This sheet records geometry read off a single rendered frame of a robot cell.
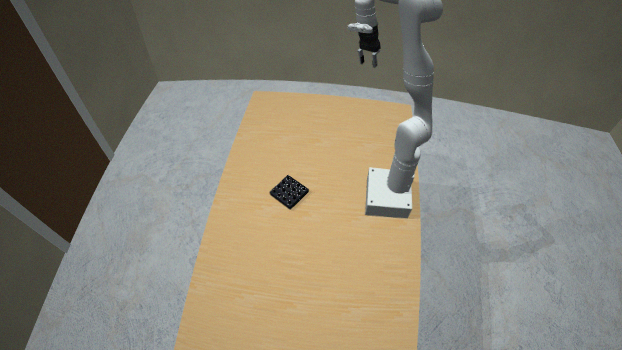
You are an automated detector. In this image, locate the black knob box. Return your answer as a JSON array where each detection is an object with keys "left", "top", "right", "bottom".
[{"left": 270, "top": 175, "right": 309, "bottom": 210}]

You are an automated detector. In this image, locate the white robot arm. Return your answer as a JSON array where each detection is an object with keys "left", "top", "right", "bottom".
[{"left": 355, "top": 0, "right": 443, "bottom": 194}]

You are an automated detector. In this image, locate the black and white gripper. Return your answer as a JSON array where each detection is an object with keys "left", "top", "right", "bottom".
[{"left": 348, "top": 13, "right": 380, "bottom": 68}]

